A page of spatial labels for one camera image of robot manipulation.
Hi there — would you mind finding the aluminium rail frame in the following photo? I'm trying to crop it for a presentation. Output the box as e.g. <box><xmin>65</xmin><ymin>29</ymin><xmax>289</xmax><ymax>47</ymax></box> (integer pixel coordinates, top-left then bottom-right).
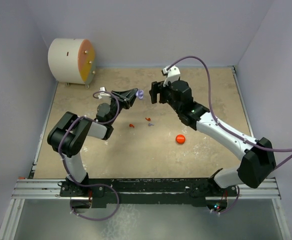
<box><xmin>0</xmin><ymin>65</ymin><xmax>292</xmax><ymax>240</ymax></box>

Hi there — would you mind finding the round tricolour drawer cabinet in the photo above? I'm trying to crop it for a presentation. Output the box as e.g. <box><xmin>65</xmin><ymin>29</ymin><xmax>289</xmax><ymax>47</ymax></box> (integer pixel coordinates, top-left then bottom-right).
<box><xmin>47</xmin><ymin>38</ymin><xmax>96</xmax><ymax>89</ymax></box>

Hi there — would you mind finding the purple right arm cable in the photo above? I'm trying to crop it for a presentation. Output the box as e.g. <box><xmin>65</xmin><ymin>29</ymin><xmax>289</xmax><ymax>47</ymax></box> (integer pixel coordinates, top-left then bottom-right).
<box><xmin>167</xmin><ymin>55</ymin><xmax>292</xmax><ymax>215</ymax></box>

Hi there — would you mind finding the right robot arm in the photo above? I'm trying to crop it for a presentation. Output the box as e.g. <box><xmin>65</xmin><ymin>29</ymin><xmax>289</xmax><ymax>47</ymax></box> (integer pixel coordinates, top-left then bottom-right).
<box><xmin>149</xmin><ymin>80</ymin><xmax>276</xmax><ymax>196</ymax></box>

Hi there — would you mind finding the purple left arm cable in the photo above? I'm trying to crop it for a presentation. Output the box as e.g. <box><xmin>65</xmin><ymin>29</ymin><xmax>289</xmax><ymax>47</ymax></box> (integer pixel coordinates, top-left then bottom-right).
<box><xmin>58</xmin><ymin>91</ymin><xmax>121</xmax><ymax>221</ymax></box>

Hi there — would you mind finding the purple earbud charging case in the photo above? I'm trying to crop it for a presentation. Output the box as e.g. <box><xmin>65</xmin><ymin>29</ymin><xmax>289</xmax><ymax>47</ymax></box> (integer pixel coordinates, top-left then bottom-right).
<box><xmin>135</xmin><ymin>89</ymin><xmax>144</xmax><ymax>100</ymax></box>

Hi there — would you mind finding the orange earbud charging case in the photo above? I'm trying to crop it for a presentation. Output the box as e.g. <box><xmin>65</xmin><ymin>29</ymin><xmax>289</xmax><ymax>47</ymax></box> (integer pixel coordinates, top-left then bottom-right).
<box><xmin>175</xmin><ymin>134</ymin><xmax>186</xmax><ymax>145</ymax></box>

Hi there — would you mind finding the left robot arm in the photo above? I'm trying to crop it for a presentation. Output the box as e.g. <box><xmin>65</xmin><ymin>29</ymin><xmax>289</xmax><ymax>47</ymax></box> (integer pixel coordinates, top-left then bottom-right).
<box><xmin>47</xmin><ymin>87</ymin><xmax>139</xmax><ymax>196</ymax></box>

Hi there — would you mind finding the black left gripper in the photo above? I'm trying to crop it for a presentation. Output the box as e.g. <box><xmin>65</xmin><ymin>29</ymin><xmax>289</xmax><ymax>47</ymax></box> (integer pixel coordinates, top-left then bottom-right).
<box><xmin>108</xmin><ymin>88</ymin><xmax>138</xmax><ymax>126</ymax></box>

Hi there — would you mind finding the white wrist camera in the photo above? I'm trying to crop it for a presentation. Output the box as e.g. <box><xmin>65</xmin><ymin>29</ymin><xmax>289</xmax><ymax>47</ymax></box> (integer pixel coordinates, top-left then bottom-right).
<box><xmin>98</xmin><ymin>87</ymin><xmax>110</xmax><ymax>100</ymax></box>
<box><xmin>161</xmin><ymin>65</ymin><xmax>181</xmax><ymax>87</ymax></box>

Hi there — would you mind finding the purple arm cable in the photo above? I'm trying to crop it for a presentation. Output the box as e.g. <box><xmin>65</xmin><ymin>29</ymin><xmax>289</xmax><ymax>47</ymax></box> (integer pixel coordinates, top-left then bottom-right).
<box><xmin>167</xmin><ymin>55</ymin><xmax>292</xmax><ymax>215</ymax></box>
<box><xmin>58</xmin><ymin>91</ymin><xmax>121</xmax><ymax>221</ymax></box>

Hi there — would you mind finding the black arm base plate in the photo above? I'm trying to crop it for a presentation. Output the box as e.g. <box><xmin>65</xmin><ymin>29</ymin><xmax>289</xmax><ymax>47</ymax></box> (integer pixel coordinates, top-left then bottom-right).
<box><xmin>57</xmin><ymin>177</ymin><xmax>237</xmax><ymax>208</ymax></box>

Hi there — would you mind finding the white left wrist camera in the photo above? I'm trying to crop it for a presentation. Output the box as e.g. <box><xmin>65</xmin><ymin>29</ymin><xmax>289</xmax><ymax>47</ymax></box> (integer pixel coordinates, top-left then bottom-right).
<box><xmin>98</xmin><ymin>87</ymin><xmax>110</xmax><ymax>100</ymax></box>

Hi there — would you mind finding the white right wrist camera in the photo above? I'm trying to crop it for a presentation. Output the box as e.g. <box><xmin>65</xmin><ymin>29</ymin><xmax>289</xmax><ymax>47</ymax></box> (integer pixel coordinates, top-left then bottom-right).
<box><xmin>161</xmin><ymin>65</ymin><xmax>181</xmax><ymax>87</ymax></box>

